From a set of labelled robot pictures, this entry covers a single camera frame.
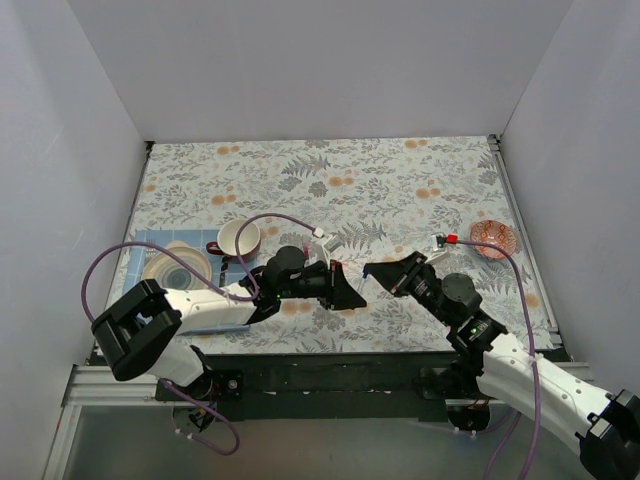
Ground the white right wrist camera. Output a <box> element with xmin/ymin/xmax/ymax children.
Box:
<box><xmin>427</xmin><ymin>233</ymin><xmax>449</xmax><ymax>264</ymax></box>

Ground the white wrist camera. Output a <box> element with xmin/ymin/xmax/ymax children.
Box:
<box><xmin>310</xmin><ymin>234</ymin><xmax>342</xmax><ymax>266</ymax></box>
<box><xmin>427</xmin><ymin>233</ymin><xmax>449</xmax><ymax>264</ymax></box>

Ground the light blue checkered cloth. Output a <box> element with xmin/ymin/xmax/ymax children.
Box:
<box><xmin>117</xmin><ymin>228</ymin><xmax>254</xmax><ymax>336</ymax></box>

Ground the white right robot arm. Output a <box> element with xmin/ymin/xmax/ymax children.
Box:
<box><xmin>364</xmin><ymin>252</ymin><xmax>639</xmax><ymax>479</ymax></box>

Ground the silver fork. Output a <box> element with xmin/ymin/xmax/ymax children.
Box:
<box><xmin>145</xmin><ymin>239</ymin><xmax>155</xmax><ymax>257</ymax></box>

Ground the red patterned bowl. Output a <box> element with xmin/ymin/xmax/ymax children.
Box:
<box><xmin>469</xmin><ymin>220</ymin><xmax>518</xmax><ymax>260</ymax></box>

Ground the black handled knife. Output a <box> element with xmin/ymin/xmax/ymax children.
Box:
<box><xmin>218</xmin><ymin>256</ymin><xmax>230</xmax><ymax>287</ymax></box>

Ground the brown white mug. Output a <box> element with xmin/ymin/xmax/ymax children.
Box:
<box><xmin>205</xmin><ymin>219</ymin><xmax>261</xmax><ymax>261</ymax></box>

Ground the cream ceramic plate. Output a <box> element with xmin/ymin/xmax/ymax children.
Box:
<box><xmin>141</xmin><ymin>240</ymin><xmax>213</xmax><ymax>290</ymax></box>

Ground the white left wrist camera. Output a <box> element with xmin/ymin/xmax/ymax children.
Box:
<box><xmin>310</xmin><ymin>234</ymin><xmax>342</xmax><ymax>266</ymax></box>

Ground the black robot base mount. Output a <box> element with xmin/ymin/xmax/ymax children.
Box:
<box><xmin>155</xmin><ymin>352</ymin><xmax>499</xmax><ymax>432</ymax></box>

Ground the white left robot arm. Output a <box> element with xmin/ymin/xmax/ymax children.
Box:
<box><xmin>91</xmin><ymin>246</ymin><xmax>367</xmax><ymax>400</ymax></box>

